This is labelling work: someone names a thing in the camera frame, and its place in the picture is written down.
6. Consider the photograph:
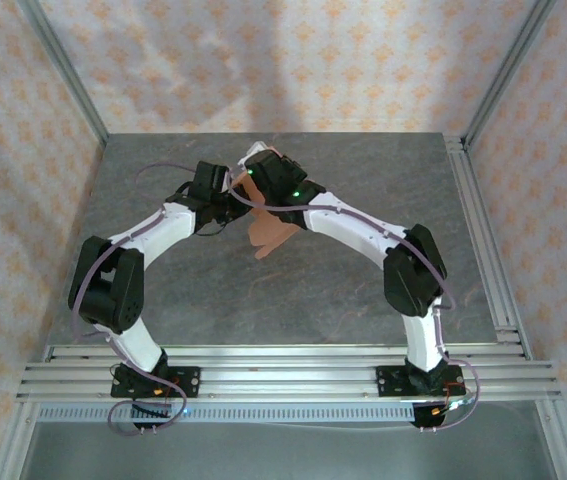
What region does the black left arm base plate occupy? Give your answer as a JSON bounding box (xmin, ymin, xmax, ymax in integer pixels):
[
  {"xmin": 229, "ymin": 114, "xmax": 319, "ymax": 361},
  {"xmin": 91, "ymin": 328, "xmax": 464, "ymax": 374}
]
[{"xmin": 111, "ymin": 364, "xmax": 202, "ymax": 400}]

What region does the aluminium mounting rail beam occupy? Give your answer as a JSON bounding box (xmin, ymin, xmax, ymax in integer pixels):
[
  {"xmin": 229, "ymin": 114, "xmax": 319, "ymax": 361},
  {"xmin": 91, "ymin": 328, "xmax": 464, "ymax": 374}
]
[{"xmin": 15, "ymin": 342, "xmax": 564, "ymax": 404}]

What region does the aluminium side rail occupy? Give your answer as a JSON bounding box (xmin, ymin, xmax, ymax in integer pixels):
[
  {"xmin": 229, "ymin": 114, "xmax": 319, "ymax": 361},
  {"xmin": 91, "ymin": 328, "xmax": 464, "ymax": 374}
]
[{"xmin": 445, "ymin": 133, "xmax": 532, "ymax": 359}]

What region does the grey slotted cable duct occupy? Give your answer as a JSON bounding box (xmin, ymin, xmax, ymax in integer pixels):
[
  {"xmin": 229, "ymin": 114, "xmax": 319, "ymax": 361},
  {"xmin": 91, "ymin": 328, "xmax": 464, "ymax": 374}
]
[{"xmin": 37, "ymin": 403, "xmax": 417, "ymax": 422}]

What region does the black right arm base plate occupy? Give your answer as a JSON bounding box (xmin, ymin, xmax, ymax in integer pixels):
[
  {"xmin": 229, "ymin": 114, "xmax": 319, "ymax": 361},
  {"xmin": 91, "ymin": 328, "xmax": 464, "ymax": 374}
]
[{"xmin": 376, "ymin": 364, "xmax": 464, "ymax": 399}]

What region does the aluminium frame post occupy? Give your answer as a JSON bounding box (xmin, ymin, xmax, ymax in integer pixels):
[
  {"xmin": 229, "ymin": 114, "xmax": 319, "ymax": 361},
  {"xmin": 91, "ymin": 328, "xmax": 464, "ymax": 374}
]
[
  {"xmin": 462, "ymin": 0, "xmax": 559, "ymax": 149},
  {"xmin": 15, "ymin": 0, "xmax": 110, "ymax": 146}
]

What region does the grey metal lower panel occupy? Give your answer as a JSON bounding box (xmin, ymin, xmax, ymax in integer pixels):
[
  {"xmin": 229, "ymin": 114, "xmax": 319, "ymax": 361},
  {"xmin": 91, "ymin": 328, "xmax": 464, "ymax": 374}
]
[{"xmin": 17, "ymin": 419, "xmax": 562, "ymax": 480}]

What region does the aluminium frame leg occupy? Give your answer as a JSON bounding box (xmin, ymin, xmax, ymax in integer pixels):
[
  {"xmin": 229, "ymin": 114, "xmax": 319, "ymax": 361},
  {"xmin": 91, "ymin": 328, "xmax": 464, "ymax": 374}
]
[
  {"xmin": 535, "ymin": 399, "xmax": 567, "ymax": 480},
  {"xmin": 0, "ymin": 402, "xmax": 39, "ymax": 480}
]

